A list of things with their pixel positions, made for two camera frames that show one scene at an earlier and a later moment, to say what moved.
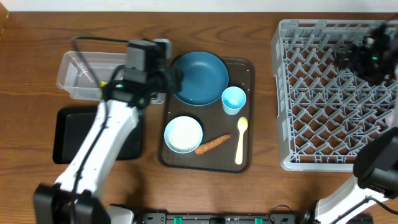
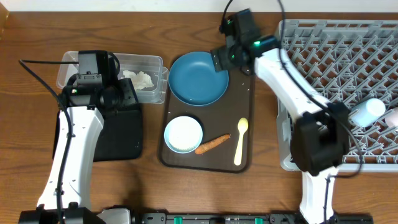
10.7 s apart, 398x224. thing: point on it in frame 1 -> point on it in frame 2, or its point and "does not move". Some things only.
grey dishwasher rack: [324, 112] does not move
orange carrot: [211, 145] does not move
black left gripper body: [168, 83] -> [106, 86]
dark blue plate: [205, 78] does not move
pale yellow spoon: [242, 125] does not move
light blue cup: [233, 99] -> [365, 114]
